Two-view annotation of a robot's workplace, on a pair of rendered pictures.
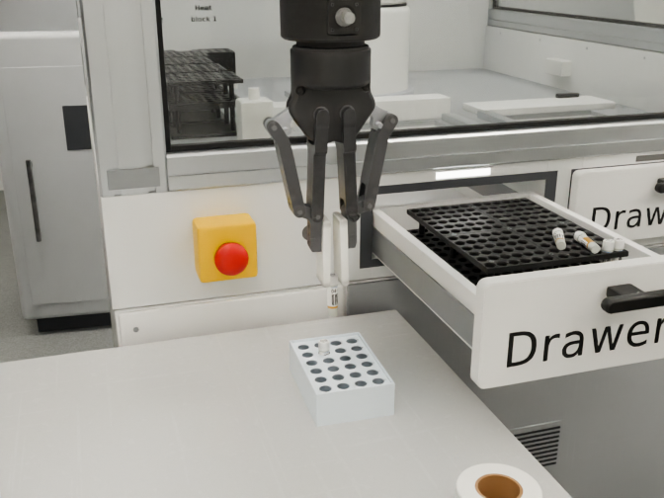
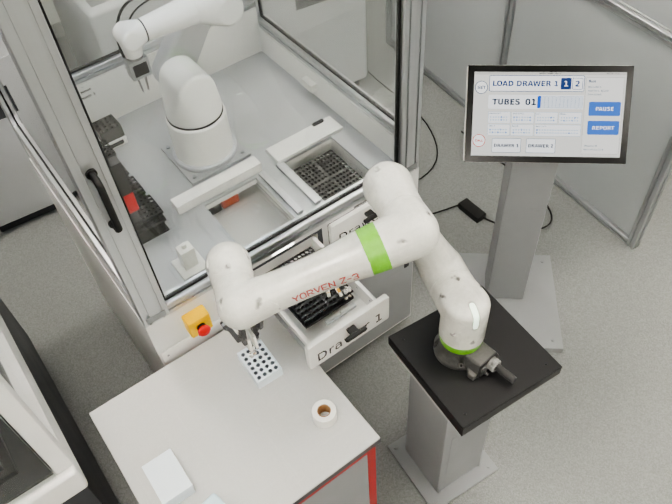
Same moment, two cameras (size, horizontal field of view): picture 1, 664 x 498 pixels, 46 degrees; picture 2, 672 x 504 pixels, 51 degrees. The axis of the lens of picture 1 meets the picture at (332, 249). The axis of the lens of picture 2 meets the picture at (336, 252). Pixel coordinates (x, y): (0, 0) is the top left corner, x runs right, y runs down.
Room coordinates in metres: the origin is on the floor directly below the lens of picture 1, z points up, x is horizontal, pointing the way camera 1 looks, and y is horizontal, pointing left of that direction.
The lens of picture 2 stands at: (-0.34, 0.03, 2.58)
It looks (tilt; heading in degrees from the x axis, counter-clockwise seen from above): 51 degrees down; 345
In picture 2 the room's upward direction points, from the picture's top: 5 degrees counter-clockwise
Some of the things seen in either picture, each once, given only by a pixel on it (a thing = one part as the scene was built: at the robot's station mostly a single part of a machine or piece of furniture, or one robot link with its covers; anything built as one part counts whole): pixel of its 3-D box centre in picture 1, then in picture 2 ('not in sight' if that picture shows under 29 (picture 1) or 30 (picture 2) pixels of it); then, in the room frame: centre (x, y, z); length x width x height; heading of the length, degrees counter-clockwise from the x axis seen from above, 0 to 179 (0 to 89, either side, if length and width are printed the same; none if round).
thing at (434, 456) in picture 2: not in sight; (448, 413); (0.58, -0.57, 0.38); 0.30 x 0.30 x 0.76; 13
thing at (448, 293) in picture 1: (503, 254); (307, 287); (0.91, -0.21, 0.86); 0.40 x 0.26 x 0.06; 18
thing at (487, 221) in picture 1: (507, 253); (308, 288); (0.90, -0.22, 0.87); 0.22 x 0.18 x 0.06; 18
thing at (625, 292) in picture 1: (628, 296); (353, 331); (0.69, -0.28, 0.91); 0.07 x 0.04 x 0.01; 108
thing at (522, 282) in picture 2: not in sight; (520, 226); (1.15, -1.13, 0.51); 0.50 x 0.45 x 1.02; 156
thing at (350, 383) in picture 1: (339, 375); (259, 363); (0.76, -0.01, 0.78); 0.12 x 0.08 x 0.04; 16
